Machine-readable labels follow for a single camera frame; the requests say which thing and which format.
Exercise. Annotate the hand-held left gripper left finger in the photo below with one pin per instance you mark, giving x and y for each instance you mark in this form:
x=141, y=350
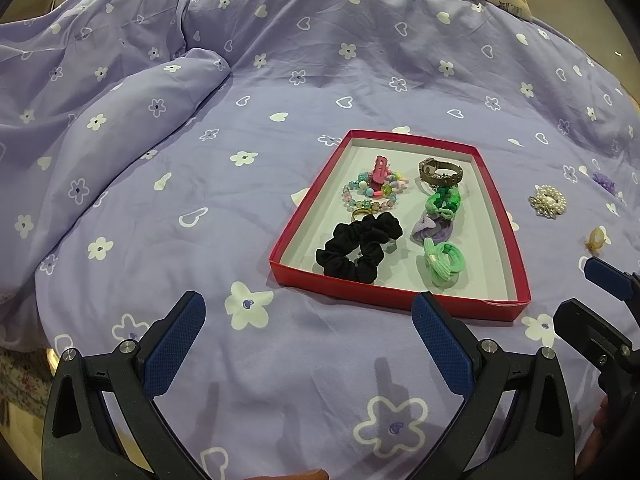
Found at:
x=175, y=342

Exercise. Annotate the purple floral bed sheet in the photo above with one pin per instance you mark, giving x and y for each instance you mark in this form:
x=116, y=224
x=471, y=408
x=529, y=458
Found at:
x=300, y=60

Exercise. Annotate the pearl brooch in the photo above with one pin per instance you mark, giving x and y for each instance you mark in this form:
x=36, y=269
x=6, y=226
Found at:
x=548, y=202

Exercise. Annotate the pink hair clip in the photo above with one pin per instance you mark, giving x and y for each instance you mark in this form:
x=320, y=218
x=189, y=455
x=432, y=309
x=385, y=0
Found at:
x=380, y=170

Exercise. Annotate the purple flower hair clip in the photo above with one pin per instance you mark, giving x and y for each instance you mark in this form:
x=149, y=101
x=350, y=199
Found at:
x=604, y=182

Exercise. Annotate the patterned rug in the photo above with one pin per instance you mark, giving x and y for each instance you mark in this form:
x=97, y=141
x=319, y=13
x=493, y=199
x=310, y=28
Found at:
x=22, y=385

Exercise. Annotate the person's right hand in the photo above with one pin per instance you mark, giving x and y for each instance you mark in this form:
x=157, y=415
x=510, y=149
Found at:
x=597, y=440

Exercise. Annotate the amber hair clip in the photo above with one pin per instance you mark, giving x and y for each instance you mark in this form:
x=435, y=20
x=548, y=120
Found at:
x=596, y=240

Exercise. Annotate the red shallow box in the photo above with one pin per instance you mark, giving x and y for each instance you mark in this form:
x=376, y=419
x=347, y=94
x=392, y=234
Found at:
x=500, y=270

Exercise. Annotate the purple floral duvet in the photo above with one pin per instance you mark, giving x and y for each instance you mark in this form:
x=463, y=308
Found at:
x=125, y=110

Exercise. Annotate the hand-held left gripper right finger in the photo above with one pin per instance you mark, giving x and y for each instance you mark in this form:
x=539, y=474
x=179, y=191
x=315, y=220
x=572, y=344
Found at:
x=442, y=342

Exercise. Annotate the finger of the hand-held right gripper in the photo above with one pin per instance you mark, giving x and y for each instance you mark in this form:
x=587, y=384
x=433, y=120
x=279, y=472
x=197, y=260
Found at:
x=585, y=325
x=607, y=275

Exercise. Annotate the black scrunchie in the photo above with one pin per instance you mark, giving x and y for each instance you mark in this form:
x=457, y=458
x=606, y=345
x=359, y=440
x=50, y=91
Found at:
x=350, y=250

